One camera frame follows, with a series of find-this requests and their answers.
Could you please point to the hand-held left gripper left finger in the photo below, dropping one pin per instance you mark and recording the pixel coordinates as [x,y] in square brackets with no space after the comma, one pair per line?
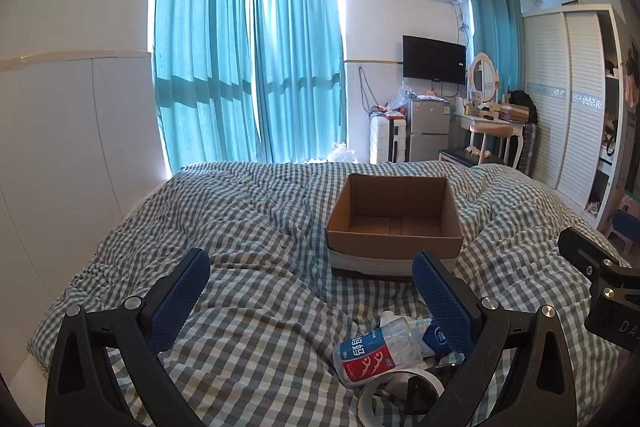
[180,302]

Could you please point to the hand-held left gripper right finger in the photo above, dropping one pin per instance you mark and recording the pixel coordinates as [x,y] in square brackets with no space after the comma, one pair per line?
[442,302]

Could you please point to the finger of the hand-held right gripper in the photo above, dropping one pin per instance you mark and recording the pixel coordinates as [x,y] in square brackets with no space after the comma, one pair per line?
[580,252]

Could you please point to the brown cardboard box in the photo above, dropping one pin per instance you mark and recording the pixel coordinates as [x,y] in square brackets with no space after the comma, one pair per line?
[395,247]

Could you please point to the clear bottle red blue label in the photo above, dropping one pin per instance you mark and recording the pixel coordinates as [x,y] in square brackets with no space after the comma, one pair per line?
[372,354]

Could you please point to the white tape roll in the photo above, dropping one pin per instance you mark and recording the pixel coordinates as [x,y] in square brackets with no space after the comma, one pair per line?
[372,394]

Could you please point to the blue stool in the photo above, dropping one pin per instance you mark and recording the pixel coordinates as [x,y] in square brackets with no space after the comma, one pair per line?
[625,227]

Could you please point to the grey checked blanket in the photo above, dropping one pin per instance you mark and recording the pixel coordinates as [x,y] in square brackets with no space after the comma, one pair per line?
[260,267]

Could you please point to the pink white chair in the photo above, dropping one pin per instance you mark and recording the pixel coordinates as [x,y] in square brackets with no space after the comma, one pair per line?
[492,133]

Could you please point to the white slatted wardrobe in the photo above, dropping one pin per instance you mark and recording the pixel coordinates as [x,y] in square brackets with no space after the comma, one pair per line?
[570,97]

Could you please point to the white vanity table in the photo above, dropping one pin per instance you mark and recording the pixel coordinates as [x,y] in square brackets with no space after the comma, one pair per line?
[492,123]

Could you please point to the black bag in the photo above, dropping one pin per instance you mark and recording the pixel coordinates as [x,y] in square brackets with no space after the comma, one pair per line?
[522,102]

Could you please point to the white suitcase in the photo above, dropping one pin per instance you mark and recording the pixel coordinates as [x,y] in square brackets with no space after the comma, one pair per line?
[387,142]

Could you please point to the silver mini fridge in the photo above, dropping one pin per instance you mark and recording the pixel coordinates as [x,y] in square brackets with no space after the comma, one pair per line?
[429,132]

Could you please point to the white plastic bag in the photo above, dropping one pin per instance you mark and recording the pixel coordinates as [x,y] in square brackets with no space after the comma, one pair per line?
[342,153]

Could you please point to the oval white vanity mirror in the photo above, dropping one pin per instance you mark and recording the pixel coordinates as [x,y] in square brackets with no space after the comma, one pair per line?
[482,74]

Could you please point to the clear plastic bag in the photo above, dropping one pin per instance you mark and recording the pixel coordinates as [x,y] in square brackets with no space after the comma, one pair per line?
[402,97]

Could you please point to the narrow teal curtain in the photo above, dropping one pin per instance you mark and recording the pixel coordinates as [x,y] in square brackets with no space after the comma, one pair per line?
[492,32]

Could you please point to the wide teal curtain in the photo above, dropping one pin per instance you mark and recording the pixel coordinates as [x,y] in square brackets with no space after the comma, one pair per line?
[200,47]

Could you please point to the black wall television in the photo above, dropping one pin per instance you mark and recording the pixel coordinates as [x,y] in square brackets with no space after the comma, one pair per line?
[434,58]

